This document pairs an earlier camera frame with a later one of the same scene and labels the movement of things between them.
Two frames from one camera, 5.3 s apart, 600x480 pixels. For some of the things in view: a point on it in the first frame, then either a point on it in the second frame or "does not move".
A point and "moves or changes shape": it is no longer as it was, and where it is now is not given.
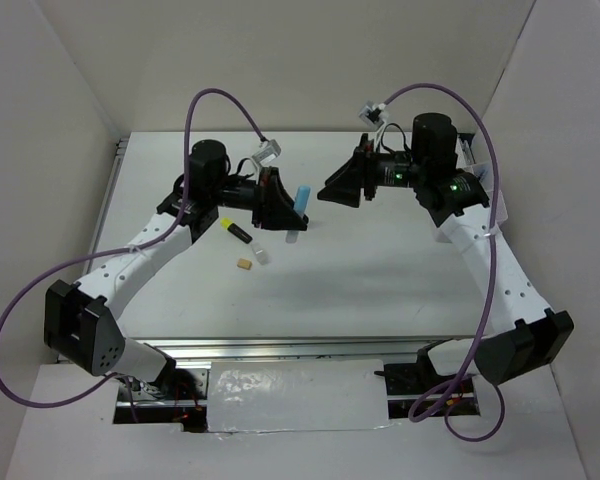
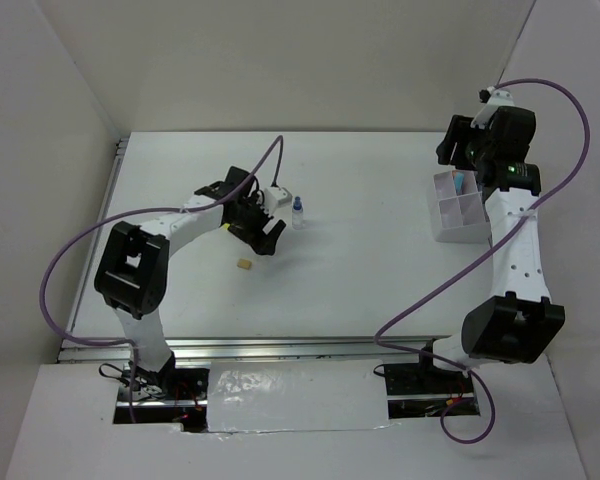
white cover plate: x=297 y=395 does not move
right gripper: x=344 y=186 → x=460 y=131
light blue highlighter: x=301 y=199 moves or changes shape
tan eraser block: x=244 y=263 does not move
